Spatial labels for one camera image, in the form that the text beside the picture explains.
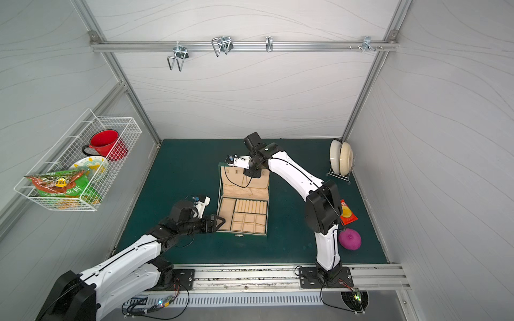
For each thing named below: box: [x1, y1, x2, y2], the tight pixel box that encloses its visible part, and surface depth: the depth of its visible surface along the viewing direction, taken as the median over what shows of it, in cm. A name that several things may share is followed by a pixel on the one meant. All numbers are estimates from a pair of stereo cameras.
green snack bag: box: [24, 169, 102, 205], surface depth 56 cm
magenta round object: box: [338, 228, 363, 251], surface depth 79 cm
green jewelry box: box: [216, 161, 271, 237], surface depth 88 cm
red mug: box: [81, 129, 129, 162], surface depth 68 cm
